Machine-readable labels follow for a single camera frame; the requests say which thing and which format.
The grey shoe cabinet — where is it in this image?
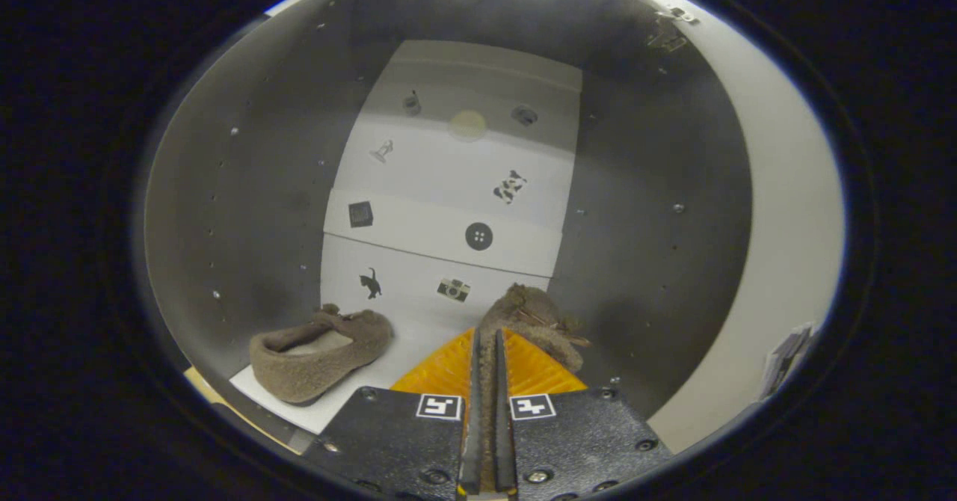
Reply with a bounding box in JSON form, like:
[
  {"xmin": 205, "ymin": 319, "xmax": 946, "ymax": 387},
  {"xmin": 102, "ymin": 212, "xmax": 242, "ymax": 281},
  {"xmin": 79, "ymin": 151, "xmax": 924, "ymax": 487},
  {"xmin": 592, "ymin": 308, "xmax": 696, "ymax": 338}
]
[{"xmin": 142, "ymin": 0, "xmax": 756, "ymax": 457}]

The beige shoe cabinet door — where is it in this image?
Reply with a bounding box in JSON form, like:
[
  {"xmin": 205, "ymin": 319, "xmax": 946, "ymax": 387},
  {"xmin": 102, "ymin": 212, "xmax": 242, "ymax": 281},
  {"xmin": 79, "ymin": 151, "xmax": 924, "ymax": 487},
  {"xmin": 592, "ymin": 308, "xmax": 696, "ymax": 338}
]
[{"xmin": 568, "ymin": 0, "xmax": 847, "ymax": 455}]

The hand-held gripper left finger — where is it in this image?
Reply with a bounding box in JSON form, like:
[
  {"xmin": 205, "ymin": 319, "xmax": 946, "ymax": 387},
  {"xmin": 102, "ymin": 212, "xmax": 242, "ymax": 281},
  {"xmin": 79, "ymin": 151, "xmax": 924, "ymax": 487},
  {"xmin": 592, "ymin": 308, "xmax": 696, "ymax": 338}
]
[{"xmin": 303, "ymin": 327, "xmax": 484, "ymax": 501}]

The brown fuzzy shoe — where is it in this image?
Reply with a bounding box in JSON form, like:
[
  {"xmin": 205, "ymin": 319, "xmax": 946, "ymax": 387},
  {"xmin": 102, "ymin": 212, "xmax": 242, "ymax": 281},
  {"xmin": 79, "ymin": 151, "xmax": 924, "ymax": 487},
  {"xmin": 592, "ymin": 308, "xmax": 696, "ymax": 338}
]
[
  {"xmin": 249, "ymin": 304, "xmax": 395, "ymax": 405},
  {"xmin": 478, "ymin": 283, "xmax": 593, "ymax": 491}
]

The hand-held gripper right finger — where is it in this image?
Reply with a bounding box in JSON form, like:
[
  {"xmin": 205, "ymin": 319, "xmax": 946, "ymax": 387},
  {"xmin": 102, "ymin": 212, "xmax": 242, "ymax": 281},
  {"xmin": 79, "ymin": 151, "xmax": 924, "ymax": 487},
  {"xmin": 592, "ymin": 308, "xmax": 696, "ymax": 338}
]
[{"xmin": 493, "ymin": 327, "xmax": 674, "ymax": 501}]

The metal door hinge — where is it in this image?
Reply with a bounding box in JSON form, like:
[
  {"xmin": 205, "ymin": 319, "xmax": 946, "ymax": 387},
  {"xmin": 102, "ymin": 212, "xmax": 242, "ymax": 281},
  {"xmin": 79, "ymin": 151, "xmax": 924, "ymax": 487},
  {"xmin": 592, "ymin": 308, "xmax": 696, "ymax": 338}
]
[{"xmin": 654, "ymin": 6, "xmax": 700, "ymax": 53}]

